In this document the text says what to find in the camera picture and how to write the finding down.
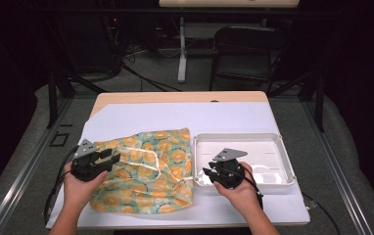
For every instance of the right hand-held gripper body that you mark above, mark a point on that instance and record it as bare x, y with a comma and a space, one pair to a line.
229, 173

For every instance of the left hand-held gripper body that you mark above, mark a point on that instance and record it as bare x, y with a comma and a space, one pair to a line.
84, 166

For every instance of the white plastic tray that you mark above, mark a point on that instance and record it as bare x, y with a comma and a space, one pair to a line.
263, 153

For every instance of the person's left hand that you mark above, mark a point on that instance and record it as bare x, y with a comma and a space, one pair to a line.
77, 192

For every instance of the person's right hand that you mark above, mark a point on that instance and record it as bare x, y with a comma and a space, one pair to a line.
240, 197

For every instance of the white table cover sheet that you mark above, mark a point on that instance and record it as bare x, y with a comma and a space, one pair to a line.
175, 117

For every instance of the black metal stand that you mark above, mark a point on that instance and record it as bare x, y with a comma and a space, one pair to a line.
319, 104
52, 98

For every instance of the black chair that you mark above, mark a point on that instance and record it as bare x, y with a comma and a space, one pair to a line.
243, 65

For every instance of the white desk leg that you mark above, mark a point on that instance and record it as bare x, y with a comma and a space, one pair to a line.
182, 58

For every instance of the black metal crossbar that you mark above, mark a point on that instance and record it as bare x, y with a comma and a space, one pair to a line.
142, 11

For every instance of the aluminium rail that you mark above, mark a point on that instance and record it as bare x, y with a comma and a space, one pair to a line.
22, 176
338, 176

